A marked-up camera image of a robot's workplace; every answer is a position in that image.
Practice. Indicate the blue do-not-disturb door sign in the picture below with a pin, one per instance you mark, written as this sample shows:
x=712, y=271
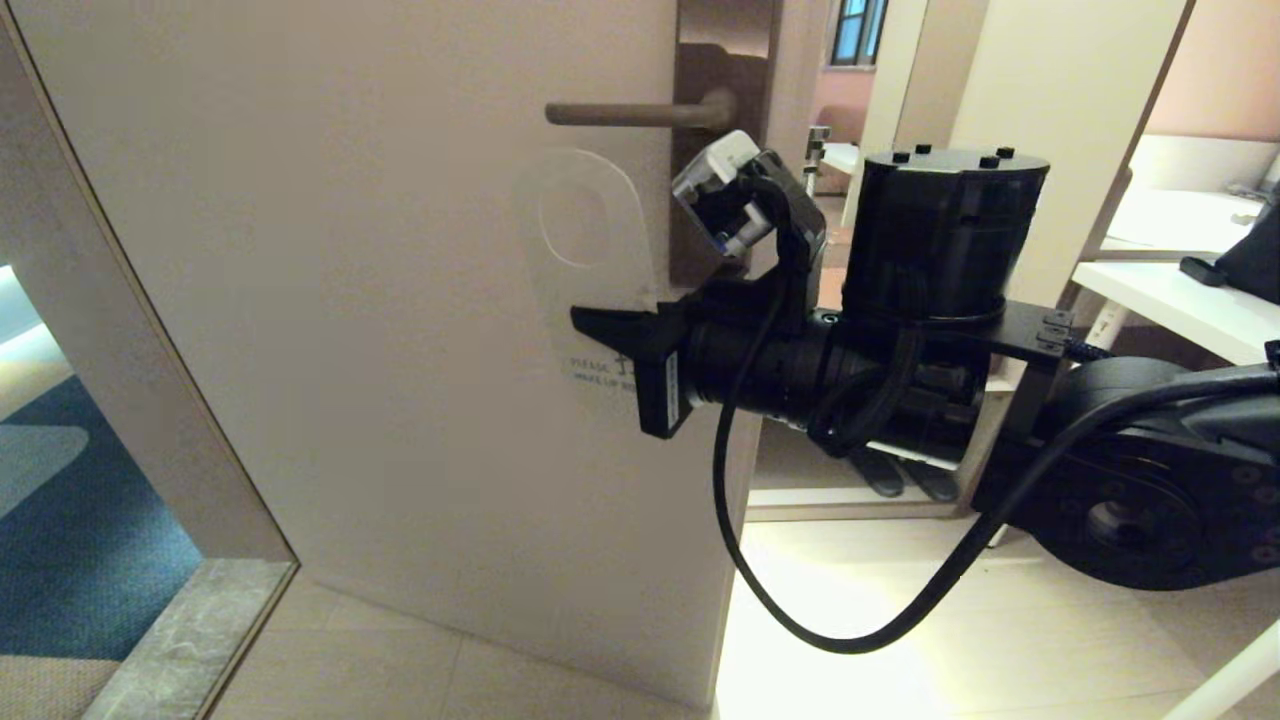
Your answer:
x=600, y=300

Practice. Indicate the bronze door lock plate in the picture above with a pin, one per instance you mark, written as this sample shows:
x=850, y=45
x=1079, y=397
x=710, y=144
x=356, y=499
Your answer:
x=725, y=30

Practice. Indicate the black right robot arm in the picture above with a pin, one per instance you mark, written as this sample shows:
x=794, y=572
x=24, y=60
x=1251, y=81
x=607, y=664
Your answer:
x=940, y=230

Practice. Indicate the grey marble door threshold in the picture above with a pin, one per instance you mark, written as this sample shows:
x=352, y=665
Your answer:
x=180, y=650

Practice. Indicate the small black case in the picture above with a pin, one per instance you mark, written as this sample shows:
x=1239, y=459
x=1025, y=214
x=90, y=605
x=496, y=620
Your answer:
x=1200, y=272

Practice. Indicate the beige wooden door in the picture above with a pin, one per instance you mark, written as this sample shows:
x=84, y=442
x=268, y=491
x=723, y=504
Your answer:
x=350, y=300

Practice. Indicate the black bag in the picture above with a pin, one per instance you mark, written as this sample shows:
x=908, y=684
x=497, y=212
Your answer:
x=1255, y=260

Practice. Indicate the white washbasin counter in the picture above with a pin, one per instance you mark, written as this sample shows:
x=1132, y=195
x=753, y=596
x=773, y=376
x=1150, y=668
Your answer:
x=1170, y=220

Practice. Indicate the white table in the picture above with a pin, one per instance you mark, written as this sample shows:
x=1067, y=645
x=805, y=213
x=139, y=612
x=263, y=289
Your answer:
x=1200, y=310

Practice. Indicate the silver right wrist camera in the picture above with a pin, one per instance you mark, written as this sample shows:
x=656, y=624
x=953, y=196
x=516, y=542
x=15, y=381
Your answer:
x=715, y=175

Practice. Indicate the wall mirror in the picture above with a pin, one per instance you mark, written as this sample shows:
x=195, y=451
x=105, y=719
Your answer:
x=850, y=40

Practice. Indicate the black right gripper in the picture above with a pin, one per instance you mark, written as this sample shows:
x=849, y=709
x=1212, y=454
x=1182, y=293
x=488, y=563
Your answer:
x=760, y=360

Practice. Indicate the beige wardrobe shelf unit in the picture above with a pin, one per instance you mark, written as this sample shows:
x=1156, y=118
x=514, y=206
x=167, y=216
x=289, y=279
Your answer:
x=1080, y=60

